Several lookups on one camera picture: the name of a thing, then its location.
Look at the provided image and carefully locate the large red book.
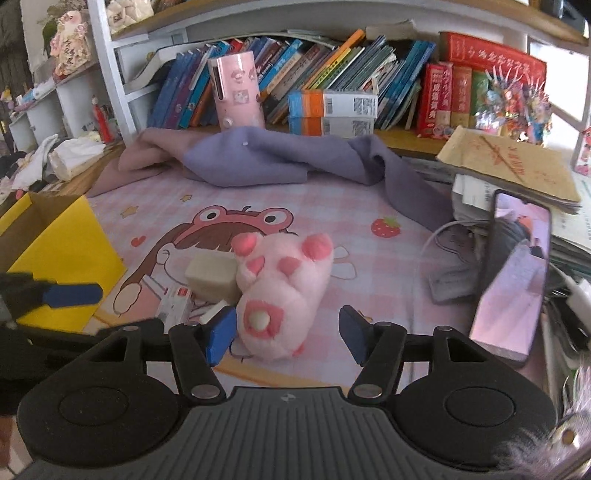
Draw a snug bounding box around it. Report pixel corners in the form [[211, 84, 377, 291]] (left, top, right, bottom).
[[438, 31, 548, 79]]

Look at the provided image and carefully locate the beige tissue box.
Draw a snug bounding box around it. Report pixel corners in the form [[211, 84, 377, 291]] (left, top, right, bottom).
[[46, 134, 108, 181]]

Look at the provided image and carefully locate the white cable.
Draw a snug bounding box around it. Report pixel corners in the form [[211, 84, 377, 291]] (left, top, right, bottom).
[[421, 220, 499, 264]]

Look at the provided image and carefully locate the row of slanted books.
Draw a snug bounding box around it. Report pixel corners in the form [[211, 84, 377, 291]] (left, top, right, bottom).
[[127, 28, 437, 132]]

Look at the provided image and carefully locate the white blue glue tube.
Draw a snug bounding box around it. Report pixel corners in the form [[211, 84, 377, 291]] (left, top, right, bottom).
[[157, 285, 195, 329]]

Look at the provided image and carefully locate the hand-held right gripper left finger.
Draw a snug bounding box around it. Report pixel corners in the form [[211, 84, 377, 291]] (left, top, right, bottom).
[[85, 305, 238, 400]]

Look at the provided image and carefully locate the cartoon wall sticker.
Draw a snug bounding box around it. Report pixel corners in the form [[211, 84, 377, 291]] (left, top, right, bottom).
[[575, 124, 591, 178]]

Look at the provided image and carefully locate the thick green book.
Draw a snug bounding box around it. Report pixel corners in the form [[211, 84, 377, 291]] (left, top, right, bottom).
[[470, 69, 491, 130]]

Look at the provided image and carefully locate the pile of textbooks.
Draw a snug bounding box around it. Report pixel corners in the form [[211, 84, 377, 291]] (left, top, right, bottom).
[[549, 203, 591, 273]]

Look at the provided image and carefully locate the white bookshelf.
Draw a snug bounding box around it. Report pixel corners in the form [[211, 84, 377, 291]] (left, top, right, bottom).
[[85, 0, 591, 153]]

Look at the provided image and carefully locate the black smartphone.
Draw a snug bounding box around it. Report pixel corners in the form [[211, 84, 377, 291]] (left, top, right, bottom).
[[468, 189, 553, 365]]

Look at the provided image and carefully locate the yellow cardboard box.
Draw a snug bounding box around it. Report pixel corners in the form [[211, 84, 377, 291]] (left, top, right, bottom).
[[0, 191, 127, 333]]

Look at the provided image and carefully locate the purple cloth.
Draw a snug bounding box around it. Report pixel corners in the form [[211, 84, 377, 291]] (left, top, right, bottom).
[[88, 124, 455, 232]]

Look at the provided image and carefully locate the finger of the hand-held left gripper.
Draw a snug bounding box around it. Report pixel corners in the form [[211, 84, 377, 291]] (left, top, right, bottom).
[[0, 272, 103, 324], [0, 318, 165, 357]]

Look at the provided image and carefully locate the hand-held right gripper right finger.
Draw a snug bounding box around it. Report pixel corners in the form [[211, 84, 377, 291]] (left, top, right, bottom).
[[338, 305, 493, 400]]

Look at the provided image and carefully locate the pink cartoon cylinder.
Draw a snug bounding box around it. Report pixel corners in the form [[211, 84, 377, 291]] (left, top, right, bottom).
[[207, 52, 266, 132]]

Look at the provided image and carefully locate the floral doll dress ornament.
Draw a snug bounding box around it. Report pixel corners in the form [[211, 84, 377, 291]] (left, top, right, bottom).
[[50, 10, 92, 77]]

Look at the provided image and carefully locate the tan plush toy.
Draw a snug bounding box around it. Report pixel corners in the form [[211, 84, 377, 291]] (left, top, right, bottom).
[[105, 0, 154, 21]]

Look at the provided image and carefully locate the pink cartoon table mat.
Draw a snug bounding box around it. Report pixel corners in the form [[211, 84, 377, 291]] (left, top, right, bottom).
[[0, 178, 555, 393]]

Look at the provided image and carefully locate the colourful paper ornament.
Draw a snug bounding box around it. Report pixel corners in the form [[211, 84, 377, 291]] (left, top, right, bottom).
[[475, 65, 554, 144]]

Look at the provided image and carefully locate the stack of papers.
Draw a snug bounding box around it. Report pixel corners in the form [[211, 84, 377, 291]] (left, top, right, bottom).
[[450, 173, 583, 217]]

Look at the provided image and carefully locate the red figurine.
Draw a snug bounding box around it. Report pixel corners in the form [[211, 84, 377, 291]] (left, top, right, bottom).
[[92, 96, 114, 144]]

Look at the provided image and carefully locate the white charging plug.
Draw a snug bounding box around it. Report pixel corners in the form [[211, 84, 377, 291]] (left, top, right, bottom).
[[567, 276, 591, 317]]

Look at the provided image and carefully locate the thick red book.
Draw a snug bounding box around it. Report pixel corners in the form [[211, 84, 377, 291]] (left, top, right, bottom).
[[450, 65, 474, 132], [417, 62, 455, 137]]

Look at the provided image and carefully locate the grey flat pouch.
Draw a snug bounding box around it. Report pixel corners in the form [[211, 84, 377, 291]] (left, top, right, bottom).
[[428, 265, 483, 304]]

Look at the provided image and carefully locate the white side shelf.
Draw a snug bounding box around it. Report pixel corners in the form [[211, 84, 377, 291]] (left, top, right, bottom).
[[9, 60, 121, 153]]

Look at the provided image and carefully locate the beige rectangular block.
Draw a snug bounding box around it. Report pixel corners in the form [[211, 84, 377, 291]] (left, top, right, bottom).
[[185, 253, 241, 303]]

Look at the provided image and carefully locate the pile of clothes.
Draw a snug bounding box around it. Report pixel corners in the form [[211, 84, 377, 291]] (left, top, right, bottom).
[[0, 134, 58, 192]]

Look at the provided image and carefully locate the pink plush toy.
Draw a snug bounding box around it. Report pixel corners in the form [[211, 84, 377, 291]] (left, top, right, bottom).
[[230, 232, 334, 361]]

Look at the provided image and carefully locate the orange blue white carton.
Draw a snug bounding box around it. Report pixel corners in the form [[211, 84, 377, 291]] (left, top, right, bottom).
[[287, 90, 378, 118], [288, 115, 376, 138]]

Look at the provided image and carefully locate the brown paper envelope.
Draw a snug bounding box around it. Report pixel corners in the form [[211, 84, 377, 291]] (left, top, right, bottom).
[[435, 126, 583, 206]]

